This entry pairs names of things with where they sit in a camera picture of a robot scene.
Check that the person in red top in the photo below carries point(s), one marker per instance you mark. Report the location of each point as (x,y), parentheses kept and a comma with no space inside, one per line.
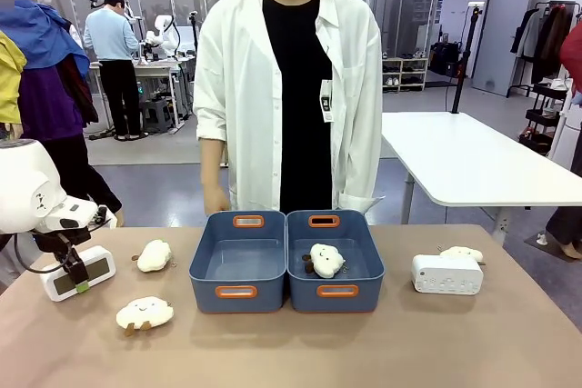
(574,56)

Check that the background workbench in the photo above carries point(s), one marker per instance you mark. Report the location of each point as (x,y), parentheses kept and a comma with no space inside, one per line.
(159,71)

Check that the white digital clock with display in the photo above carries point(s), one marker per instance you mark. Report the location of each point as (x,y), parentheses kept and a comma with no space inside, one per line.
(100,265)

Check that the person in white coat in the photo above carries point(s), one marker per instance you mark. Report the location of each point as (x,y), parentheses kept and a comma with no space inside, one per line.
(236,88)

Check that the black mannequin trousers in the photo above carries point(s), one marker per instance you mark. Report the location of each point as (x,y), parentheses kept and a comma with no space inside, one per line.
(82,170)

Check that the white cloud plush toy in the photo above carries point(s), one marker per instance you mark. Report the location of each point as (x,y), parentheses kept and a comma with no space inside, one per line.
(464,252)
(154,256)
(144,311)
(326,261)

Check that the white name badge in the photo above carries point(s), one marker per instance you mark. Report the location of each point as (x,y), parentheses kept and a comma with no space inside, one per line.
(327,102)

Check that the black bag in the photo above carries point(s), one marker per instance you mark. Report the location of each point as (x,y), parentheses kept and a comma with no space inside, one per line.
(444,58)

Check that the white background table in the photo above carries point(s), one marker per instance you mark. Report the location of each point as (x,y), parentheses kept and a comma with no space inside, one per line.
(464,156)

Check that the wooden shoe rack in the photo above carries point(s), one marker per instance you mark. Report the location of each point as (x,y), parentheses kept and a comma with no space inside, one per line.
(404,74)

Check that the person in light blue shirt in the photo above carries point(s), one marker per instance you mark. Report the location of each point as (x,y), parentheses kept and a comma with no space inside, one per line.
(111,38)

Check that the white digital clock with buttons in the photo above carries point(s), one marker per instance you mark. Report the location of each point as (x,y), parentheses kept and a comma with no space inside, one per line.
(448,276)

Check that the person in yellow top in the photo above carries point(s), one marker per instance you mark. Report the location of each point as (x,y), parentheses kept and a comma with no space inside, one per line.
(9,74)

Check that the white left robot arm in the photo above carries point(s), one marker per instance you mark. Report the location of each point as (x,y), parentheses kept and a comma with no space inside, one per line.
(23,188)

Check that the purple shirt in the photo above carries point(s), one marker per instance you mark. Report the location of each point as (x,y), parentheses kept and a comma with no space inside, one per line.
(45,102)

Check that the black tripod stand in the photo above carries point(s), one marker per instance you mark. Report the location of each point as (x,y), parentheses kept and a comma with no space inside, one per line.
(464,61)

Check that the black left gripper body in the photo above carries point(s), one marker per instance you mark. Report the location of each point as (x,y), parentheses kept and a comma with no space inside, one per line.
(63,238)

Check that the person's right hand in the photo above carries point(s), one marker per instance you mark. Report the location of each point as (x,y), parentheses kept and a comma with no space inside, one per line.
(216,201)

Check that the black trolley cart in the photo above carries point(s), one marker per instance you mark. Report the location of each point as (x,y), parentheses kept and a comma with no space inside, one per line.
(545,115)

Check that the clothes rack with coats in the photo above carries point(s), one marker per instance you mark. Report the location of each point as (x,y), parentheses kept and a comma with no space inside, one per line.
(548,38)

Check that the grey plastic stool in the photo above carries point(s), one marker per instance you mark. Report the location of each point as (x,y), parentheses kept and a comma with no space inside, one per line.
(157,115)

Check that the person's right forearm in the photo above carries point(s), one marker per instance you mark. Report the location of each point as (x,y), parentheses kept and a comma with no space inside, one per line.
(213,161)

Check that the blue jacket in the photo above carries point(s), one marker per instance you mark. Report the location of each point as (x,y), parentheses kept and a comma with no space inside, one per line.
(41,38)

